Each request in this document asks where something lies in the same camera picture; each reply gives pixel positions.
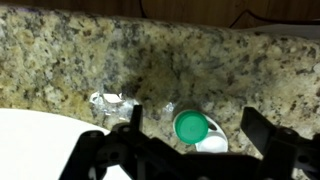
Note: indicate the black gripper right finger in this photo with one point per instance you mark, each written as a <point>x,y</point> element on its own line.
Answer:
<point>256,128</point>

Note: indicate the green round screw lid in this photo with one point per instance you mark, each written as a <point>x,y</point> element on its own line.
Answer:
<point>190,126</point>

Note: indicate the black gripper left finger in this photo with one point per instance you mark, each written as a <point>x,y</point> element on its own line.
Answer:
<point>137,116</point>

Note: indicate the white oval sink basin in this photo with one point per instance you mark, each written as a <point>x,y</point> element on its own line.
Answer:
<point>36,143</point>

